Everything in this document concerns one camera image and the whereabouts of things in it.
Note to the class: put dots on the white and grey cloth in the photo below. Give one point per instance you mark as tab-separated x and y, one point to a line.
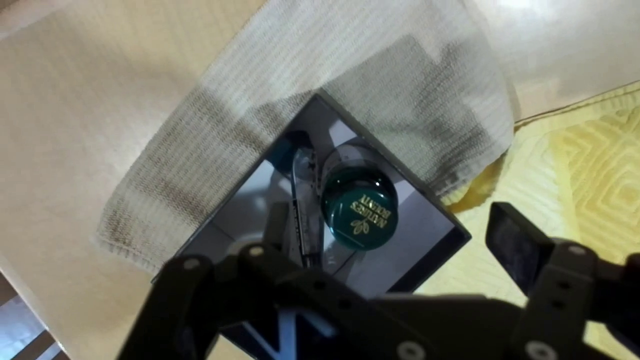
220	112

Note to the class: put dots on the bottle with green cap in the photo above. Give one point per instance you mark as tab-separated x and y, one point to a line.
360	211

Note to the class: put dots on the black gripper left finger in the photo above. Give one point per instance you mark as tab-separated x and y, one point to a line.
172	306

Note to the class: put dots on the black open box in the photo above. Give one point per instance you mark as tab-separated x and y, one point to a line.
433	226

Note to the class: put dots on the yellow patterned cloth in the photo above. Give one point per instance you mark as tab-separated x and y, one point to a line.
586	167

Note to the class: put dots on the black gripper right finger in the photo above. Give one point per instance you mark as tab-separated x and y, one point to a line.
560	292

